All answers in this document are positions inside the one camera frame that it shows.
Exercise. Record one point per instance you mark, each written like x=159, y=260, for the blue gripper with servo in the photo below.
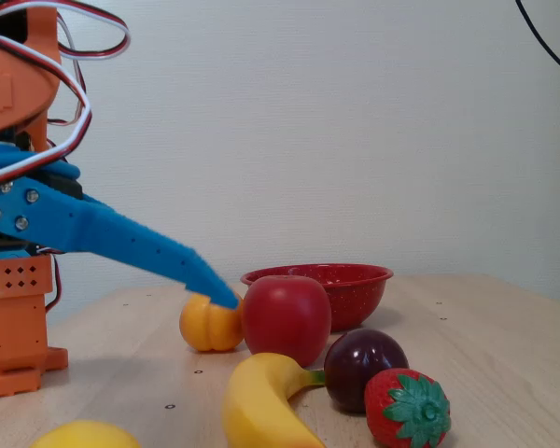
x=51, y=219

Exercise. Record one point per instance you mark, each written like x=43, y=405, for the yellow toy lemon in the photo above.
x=84, y=436

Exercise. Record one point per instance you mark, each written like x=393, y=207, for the orange robot base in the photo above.
x=9, y=385

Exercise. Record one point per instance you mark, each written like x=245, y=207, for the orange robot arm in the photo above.
x=14, y=88

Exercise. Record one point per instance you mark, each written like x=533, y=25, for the red speckled bowl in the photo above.
x=354, y=298

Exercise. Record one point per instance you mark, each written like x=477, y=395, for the orange toy peach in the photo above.
x=205, y=326

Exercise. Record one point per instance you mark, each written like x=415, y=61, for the red toy apple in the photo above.
x=284, y=322

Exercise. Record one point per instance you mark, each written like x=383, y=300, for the yellow toy banana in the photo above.
x=256, y=401

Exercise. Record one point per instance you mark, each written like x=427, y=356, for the purple toy plum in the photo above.
x=359, y=364

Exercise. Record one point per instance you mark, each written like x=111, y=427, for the red toy strawberry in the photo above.
x=382, y=420

